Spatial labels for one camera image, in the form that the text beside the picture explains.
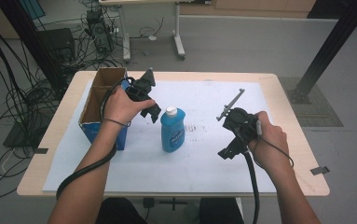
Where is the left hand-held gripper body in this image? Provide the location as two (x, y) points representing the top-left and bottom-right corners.
(125, 67), (158, 103)

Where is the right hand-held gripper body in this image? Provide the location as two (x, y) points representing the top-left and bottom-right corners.
(215, 88), (259, 147)

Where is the blue bottle with white cap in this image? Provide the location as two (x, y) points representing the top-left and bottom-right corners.
(159, 105), (186, 154)

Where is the blue cardboard box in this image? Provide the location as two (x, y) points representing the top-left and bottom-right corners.
(78, 66), (130, 151)

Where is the person's left hand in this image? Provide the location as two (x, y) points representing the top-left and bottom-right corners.
(103, 86), (157, 127)

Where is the person's right hand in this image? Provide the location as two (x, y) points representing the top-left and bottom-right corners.
(248, 110), (291, 173)

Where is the white paper mat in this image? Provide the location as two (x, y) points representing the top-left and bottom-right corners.
(42, 79), (277, 194)

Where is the white desk with legs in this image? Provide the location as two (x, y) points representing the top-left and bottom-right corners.
(98, 0), (213, 62)

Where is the computer tower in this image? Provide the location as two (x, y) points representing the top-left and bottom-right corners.
(85, 8), (116, 54)

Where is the dark grey floor mat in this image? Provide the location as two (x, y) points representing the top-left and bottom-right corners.
(278, 77), (344, 128)

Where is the black box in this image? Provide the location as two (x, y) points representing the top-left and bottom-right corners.
(38, 27), (76, 63)

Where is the person's left leg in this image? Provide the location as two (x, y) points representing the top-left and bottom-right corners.
(95, 197), (148, 224)

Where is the thin cable with grey plug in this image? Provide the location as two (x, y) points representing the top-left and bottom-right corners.
(254, 119), (295, 169)

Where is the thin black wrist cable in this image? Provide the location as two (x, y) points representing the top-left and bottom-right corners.
(102, 117), (132, 128)

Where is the thick black gripper cable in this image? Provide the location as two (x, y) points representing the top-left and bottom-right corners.
(242, 150), (261, 224)
(55, 76), (135, 201)

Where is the black metal post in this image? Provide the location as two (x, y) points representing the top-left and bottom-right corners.
(289, 0), (357, 105)
(0, 0), (69, 92)

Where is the tangle of black cables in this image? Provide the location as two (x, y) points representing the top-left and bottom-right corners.
(0, 0), (168, 200)

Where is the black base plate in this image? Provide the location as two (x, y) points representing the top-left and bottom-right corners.
(3, 117), (55, 149)

